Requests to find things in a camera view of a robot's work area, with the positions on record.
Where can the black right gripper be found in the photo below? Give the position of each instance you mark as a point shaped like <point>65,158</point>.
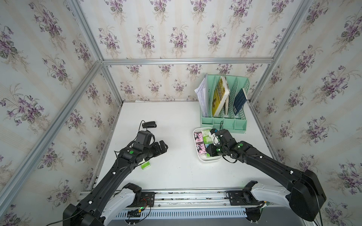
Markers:
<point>210,152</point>

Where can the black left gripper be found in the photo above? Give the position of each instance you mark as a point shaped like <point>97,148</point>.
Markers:
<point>158,151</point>

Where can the green tissue pack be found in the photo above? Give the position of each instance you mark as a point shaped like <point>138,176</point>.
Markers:
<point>145,165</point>
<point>206,133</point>
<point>207,140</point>

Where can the pink tissue pack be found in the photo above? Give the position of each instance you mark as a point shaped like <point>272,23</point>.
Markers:
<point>201,148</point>
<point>198,137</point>

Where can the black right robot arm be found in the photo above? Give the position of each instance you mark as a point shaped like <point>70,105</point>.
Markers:
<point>301,191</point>

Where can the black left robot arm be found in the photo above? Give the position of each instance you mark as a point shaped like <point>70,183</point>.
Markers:
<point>100,206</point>

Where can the white storage box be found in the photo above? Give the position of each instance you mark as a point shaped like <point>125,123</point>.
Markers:
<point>205,158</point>

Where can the mint green desk organizer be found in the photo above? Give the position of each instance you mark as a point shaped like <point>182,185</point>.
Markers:
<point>227,119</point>

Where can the black stapler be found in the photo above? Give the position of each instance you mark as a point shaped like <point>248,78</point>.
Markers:
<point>149,125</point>

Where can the dark blue book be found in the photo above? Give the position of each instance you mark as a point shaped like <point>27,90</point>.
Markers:
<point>239,102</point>

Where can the yellow cover book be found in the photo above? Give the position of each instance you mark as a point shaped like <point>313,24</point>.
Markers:
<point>220,95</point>

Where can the white paper stack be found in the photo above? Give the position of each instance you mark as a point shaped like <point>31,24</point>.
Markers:
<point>202,95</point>

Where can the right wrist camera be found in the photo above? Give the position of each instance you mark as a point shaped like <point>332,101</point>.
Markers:
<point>212,132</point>

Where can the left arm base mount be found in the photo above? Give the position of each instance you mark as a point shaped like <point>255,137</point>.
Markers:
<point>142,200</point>

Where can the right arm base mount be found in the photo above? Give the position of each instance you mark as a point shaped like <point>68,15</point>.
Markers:
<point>245,197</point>

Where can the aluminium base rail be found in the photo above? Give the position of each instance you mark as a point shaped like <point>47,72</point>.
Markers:
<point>194,203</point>

